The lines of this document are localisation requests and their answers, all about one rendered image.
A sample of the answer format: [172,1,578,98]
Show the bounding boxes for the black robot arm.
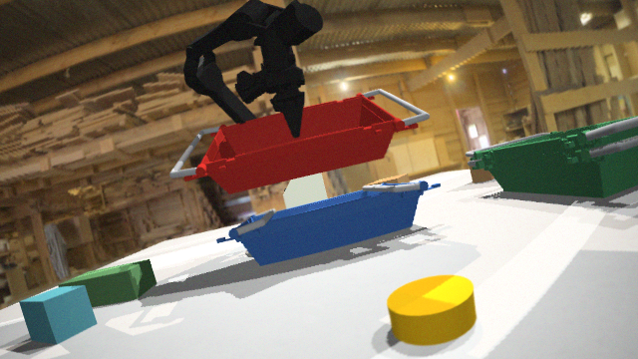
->
[183,0,323,124]

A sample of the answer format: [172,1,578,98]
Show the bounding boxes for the yellow short cylinder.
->
[387,275,477,346]

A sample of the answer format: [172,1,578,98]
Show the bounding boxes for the blue plastic tray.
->
[216,180,441,266]

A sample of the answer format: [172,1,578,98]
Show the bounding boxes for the green block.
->
[58,259,157,307]

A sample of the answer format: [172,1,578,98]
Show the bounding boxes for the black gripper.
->
[262,50,305,138]

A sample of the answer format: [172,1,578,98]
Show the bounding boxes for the teal block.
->
[19,285,98,345]

